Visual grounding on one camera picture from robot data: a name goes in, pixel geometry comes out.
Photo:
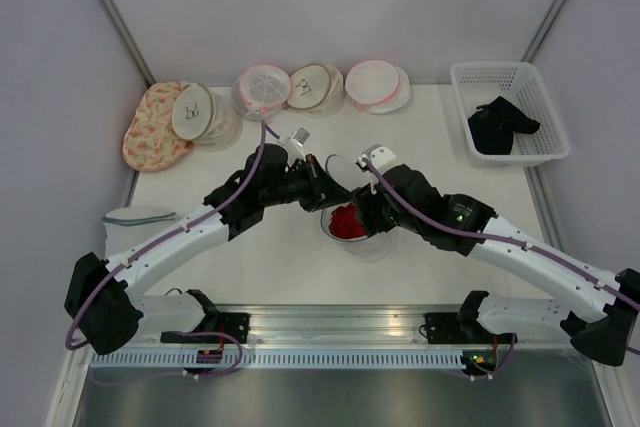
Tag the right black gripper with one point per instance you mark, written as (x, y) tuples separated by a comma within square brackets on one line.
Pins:
[(366, 203)]

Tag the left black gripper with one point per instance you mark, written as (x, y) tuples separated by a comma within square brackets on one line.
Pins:
[(321, 185)]

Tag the white mesh bag blue zipper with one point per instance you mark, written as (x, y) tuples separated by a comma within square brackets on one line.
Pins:
[(347, 174)]

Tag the red bra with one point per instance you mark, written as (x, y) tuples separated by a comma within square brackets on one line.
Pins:
[(343, 223)]

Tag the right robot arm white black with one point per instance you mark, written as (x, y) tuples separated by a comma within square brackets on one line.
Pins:
[(594, 309)]

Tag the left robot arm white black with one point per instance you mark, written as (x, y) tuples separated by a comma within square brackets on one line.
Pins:
[(103, 297)]

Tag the beige bag bra logo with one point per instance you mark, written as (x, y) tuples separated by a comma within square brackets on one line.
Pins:
[(317, 91)]

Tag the white pink trim flat bag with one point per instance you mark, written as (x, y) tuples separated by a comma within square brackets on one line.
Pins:
[(378, 87)]

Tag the white bag pink zipper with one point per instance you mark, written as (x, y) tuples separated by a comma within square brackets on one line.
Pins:
[(260, 92)]

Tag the black bra in basket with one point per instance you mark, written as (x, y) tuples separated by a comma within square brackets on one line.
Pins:
[(494, 125)]

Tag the white bag bra logo left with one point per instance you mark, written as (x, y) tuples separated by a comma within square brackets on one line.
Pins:
[(205, 118)]

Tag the floral orange laundry bag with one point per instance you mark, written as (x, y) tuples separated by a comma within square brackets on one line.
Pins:
[(150, 144)]

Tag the white mesh bag blue trim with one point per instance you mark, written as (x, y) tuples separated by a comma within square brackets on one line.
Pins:
[(129, 226)]

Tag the white plastic basket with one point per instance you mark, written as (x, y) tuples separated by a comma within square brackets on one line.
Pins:
[(477, 83)]

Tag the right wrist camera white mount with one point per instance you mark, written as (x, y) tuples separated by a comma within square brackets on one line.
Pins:
[(379, 157)]

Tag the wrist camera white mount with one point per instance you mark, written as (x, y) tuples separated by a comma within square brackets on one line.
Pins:
[(294, 144), (379, 157)]

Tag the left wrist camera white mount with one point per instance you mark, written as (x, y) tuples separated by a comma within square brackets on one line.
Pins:
[(294, 144)]

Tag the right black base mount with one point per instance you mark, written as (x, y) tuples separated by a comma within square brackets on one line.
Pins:
[(443, 328)]

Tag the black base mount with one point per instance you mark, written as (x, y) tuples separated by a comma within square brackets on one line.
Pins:
[(235, 324), (443, 328)]

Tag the aluminium mounting rail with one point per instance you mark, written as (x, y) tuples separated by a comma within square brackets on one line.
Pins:
[(336, 326)]

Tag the white slotted cable duct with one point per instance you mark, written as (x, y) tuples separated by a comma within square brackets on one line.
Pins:
[(284, 358)]

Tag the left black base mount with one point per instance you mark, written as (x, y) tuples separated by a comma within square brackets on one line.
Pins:
[(235, 324)]

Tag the right corner aluminium post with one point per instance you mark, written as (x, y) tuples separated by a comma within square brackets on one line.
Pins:
[(544, 30)]

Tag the corner aluminium post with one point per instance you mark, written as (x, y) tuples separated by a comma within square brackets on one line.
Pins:
[(126, 38), (544, 30)]

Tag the left corner aluminium post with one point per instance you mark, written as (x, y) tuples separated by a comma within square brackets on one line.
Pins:
[(126, 38)]

